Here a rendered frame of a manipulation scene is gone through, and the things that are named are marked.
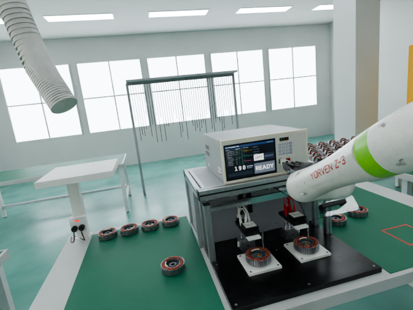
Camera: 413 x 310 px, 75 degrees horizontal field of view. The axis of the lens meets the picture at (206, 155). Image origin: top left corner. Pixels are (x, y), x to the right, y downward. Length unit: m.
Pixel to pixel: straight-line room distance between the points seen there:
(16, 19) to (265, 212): 1.79
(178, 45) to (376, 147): 7.20
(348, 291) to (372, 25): 4.56
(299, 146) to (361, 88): 3.82
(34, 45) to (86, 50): 5.69
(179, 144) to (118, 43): 3.01
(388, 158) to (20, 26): 1.91
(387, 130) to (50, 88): 1.67
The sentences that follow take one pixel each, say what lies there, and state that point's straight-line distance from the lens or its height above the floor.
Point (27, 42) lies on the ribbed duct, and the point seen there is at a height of 1.94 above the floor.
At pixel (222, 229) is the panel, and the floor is 0.83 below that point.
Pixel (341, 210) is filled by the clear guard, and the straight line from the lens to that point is 1.23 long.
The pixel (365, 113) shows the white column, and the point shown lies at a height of 1.00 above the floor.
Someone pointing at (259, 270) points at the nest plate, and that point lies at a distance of 1.25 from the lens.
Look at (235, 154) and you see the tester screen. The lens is 1.24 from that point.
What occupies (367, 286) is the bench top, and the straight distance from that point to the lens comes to 1.31.
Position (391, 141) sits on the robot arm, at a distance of 0.61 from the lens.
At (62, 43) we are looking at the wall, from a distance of 7.77.
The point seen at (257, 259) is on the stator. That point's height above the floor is 0.81.
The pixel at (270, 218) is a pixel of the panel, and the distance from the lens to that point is 1.55.
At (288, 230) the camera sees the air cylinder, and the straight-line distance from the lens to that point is 1.47.
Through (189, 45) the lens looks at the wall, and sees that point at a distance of 7.70.
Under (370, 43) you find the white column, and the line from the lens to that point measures 5.28.
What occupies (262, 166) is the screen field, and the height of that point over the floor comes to 1.17.
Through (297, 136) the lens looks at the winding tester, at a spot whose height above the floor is 1.29.
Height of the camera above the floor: 1.51
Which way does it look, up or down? 12 degrees down
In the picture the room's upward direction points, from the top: 6 degrees counter-clockwise
